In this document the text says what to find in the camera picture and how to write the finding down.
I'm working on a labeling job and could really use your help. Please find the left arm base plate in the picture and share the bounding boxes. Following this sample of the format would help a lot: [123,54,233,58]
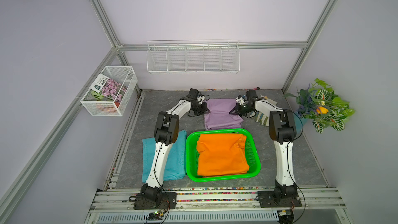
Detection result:
[133,192,177,210]

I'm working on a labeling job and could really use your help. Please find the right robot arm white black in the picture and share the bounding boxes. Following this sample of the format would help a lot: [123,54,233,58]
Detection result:
[230,90,298,204]

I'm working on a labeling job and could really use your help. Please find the white wire wall shelf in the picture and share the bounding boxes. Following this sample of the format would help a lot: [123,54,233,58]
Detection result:
[146,40,240,74]

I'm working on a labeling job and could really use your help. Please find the orange pants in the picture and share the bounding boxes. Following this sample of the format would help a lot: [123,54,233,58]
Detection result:
[197,133,249,177]

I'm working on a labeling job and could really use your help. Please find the teal pants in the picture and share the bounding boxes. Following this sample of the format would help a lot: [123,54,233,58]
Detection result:
[142,130,187,183]

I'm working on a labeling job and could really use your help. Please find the green plastic basket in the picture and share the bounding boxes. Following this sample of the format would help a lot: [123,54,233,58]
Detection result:
[186,129,261,183]

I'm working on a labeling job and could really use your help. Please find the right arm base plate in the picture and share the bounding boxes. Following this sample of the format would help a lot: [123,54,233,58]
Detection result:
[255,191,303,208]

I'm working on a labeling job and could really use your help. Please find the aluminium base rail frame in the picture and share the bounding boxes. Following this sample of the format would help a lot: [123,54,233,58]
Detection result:
[85,187,354,224]

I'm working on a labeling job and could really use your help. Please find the purple pants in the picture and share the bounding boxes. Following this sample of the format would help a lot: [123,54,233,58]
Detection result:
[204,99,244,130]

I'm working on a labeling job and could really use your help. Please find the artificial green plant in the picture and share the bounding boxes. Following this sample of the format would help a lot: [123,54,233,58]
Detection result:
[285,78,356,134]

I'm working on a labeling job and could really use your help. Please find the teal vase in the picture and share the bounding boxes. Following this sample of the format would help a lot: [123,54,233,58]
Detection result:
[294,111,308,134]

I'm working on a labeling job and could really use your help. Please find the white wire side basket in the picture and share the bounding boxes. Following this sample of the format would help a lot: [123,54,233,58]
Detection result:
[80,66,138,117]

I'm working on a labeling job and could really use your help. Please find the purple flower seed packet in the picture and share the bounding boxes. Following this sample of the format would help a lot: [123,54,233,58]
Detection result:
[90,74,127,103]

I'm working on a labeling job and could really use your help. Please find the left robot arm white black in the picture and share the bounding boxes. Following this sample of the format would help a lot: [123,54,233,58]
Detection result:
[140,88,210,203]

